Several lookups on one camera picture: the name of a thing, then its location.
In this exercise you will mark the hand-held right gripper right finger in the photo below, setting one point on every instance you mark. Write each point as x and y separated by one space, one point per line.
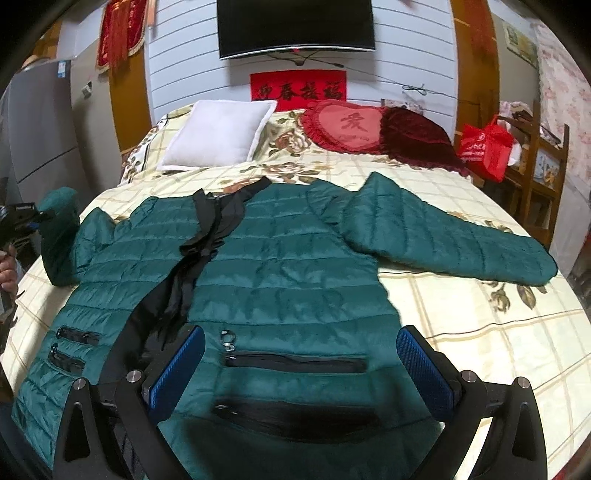
418 364

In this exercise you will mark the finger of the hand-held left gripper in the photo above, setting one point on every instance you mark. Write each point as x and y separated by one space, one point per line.
42 216

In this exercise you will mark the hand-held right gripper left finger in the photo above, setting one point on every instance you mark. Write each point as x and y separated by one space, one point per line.
182 364

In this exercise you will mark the green quilted jacket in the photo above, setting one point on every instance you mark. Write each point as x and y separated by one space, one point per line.
286 258

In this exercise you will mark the person's left hand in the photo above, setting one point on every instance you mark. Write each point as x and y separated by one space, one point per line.
8 274

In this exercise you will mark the floral checked bedspread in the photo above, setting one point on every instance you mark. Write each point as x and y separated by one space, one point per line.
485 323

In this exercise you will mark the grey refrigerator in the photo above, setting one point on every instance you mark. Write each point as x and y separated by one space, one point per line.
39 124

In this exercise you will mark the white pillow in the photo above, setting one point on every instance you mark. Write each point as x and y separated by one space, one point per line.
217 136

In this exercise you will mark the red fringed hanging decoration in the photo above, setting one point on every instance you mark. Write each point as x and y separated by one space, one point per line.
117 32

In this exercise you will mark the dark red velvet pillow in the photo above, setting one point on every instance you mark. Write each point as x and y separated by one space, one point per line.
415 138

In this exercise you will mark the wooden shelf rack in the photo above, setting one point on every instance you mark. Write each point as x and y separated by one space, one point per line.
538 170

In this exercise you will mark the red shopping bag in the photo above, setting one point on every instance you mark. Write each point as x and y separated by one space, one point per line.
485 143

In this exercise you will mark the red heart-shaped pillow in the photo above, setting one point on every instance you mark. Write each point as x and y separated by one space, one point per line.
344 127

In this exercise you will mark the pink cloth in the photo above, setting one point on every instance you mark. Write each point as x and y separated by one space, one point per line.
515 108

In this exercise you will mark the red paper banner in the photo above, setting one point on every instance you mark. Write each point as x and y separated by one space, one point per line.
298 90

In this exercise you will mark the pink floral curtain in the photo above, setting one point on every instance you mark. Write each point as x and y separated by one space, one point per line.
561 92

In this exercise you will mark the black wall television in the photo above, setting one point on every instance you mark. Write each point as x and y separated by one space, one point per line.
295 25

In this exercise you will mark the wall picture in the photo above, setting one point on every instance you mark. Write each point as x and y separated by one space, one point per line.
521 42

